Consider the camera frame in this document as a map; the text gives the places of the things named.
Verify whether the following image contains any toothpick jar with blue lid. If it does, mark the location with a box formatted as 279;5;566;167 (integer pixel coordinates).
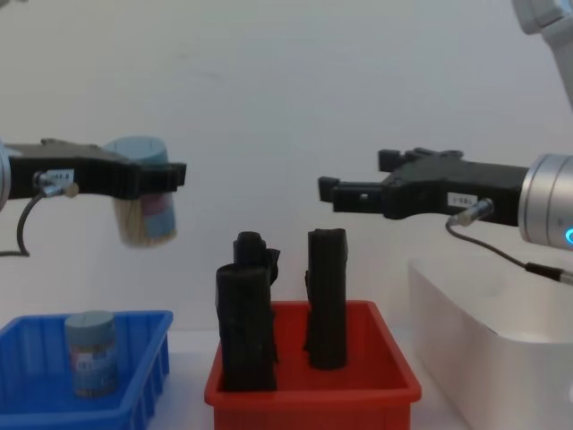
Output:
102;135;180;249
64;309;120;400

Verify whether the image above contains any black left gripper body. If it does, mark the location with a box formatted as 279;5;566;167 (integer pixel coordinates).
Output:
7;138;137;201

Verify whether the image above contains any blue plastic bin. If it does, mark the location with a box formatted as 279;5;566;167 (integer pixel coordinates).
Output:
0;309;175;430

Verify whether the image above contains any dark gripper cable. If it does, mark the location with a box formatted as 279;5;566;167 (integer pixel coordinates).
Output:
0;171;80;259
444;198;573;286

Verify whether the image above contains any white plastic box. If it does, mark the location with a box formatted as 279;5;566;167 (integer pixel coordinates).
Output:
406;256;573;430

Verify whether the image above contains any black rolled cloth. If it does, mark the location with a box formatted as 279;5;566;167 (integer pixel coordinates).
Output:
215;263;279;393
303;228;351;373

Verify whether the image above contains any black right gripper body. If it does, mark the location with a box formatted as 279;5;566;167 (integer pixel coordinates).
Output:
379;155;530;227

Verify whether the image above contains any dark left gripper cable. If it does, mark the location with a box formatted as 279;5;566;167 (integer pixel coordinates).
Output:
0;171;80;259

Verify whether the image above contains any dark right gripper cable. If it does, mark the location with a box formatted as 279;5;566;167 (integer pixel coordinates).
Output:
444;198;573;286

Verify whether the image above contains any red plastic bin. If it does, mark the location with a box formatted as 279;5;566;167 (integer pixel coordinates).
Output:
202;300;423;430

